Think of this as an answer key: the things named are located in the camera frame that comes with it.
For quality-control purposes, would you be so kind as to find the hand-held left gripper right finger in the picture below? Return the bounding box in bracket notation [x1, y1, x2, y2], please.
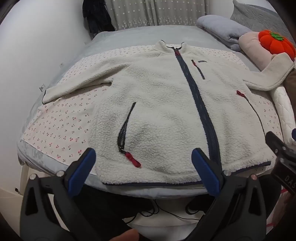
[185, 148, 270, 241]

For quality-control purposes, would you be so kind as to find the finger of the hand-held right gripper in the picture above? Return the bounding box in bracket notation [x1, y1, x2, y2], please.
[265, 131, 288, 161]

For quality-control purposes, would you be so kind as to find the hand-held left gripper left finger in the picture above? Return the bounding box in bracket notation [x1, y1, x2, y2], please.
[20, 148, 102, 241]

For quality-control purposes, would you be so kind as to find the cream fleece zip jacket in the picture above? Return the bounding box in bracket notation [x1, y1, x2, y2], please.
[42, 40, 295, 186]

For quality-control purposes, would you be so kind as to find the person's left hand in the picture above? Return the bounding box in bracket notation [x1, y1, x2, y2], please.
[110, 228, 140, 241]

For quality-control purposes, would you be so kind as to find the cherry print blanket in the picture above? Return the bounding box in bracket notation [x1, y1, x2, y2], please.
[21, 45, 285, 176]

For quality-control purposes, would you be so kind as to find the pink pillow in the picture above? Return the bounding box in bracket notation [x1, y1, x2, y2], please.
[238, 31, 278, 70]

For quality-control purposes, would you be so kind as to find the orange pumpkin plush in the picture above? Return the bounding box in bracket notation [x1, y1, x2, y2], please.
[258, 30, 296, 58]

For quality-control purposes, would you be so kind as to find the folded grey blanket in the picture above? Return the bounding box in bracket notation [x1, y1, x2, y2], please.
[196, 15, 252, 51]

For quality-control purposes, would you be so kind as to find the grey quilted pillow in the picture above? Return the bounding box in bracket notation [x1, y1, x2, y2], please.
[230, 0, 285, 37]

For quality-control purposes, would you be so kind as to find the grey bed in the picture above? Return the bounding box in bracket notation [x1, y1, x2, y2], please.
[17, 24, 273, 200]

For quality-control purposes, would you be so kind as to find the dark hanging clothing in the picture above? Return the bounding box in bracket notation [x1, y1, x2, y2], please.
[82, 0, 115, 34]

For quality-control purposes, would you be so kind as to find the grey star print curtain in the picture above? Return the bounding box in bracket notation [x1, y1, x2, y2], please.
[109, 0, 208, 30]

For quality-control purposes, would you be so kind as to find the white bed frame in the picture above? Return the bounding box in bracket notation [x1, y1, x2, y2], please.
[20, 162, 31, 186]

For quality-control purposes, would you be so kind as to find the black cable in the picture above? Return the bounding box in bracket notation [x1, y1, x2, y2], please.
[136, 200, 206, 220]

